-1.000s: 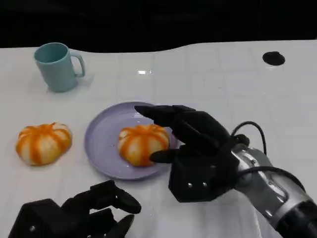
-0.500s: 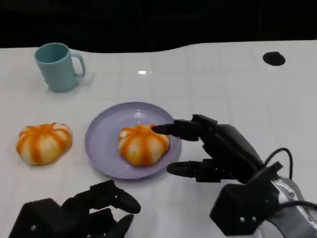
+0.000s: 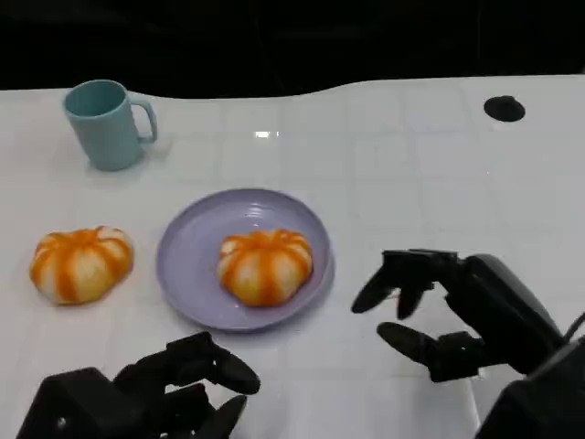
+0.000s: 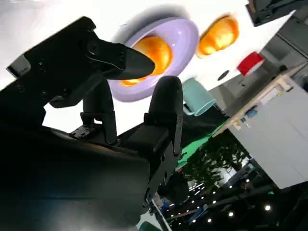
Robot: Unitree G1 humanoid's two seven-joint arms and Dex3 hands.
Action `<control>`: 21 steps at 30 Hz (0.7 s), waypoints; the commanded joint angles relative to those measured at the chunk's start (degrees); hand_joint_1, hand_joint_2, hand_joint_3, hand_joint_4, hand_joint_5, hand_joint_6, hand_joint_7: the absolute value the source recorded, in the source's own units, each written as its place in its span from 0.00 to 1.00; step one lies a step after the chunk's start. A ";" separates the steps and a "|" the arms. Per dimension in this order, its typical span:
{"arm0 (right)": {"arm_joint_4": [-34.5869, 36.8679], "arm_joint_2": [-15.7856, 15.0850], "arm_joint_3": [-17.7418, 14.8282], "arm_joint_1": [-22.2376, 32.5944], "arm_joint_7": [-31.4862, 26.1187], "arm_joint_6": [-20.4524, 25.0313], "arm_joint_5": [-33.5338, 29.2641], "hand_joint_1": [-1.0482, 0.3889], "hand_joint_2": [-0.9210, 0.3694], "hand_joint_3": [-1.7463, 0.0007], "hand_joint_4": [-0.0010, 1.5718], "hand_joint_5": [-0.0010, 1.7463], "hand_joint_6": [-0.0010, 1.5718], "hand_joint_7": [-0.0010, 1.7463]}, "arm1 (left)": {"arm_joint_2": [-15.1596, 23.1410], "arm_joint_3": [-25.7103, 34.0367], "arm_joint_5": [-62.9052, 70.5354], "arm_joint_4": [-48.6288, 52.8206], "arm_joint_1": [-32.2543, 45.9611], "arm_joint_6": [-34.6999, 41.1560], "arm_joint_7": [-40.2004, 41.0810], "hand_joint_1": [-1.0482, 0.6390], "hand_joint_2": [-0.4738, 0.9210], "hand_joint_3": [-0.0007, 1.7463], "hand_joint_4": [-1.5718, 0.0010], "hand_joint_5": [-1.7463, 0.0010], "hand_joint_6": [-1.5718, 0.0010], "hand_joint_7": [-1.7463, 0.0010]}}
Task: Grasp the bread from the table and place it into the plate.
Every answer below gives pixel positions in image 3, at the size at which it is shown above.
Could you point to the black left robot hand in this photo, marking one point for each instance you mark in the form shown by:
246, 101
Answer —
192, 363

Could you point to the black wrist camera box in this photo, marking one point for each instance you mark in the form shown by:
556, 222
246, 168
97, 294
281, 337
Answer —
77, 407
539, 402

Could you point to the lilac plate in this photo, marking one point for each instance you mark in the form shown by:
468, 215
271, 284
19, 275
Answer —
192, 256

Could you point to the black round table grommet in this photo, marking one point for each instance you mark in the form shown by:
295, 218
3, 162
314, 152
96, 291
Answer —
504, 109

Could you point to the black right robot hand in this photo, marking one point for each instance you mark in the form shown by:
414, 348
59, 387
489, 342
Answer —
498, 302

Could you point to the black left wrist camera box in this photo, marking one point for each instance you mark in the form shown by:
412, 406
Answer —
77, 407

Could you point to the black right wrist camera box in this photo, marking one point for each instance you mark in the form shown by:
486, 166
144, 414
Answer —
539, 402

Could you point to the orange and white bread roll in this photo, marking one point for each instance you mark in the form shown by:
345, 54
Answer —
82, 267
265, 267

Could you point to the pale green mug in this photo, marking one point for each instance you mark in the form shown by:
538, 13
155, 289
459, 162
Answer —
107, 132

